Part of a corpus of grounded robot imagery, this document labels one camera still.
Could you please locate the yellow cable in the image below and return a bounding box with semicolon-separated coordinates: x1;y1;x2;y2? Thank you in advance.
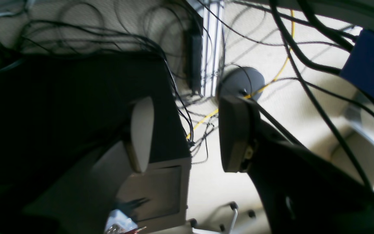
186;10;295;139

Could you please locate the black stand pole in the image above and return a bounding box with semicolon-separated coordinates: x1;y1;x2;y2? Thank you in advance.
240;89;304;147

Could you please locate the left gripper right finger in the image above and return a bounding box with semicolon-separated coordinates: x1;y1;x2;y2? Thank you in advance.
219;95;374;234

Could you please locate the aluminium frame rail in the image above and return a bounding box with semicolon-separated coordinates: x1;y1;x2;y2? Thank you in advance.
187;0;225;97

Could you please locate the black computer tower case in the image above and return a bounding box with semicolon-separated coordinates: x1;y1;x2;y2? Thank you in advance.
0;52;191;234

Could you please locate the round grey stand base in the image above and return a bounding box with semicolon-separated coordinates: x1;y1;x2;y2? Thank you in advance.
216;66;266;101

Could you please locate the clear plastic bin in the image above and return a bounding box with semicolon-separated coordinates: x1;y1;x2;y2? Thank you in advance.
104;209;138;234

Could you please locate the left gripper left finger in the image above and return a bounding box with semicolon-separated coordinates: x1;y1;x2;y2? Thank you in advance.
24;97;154;234

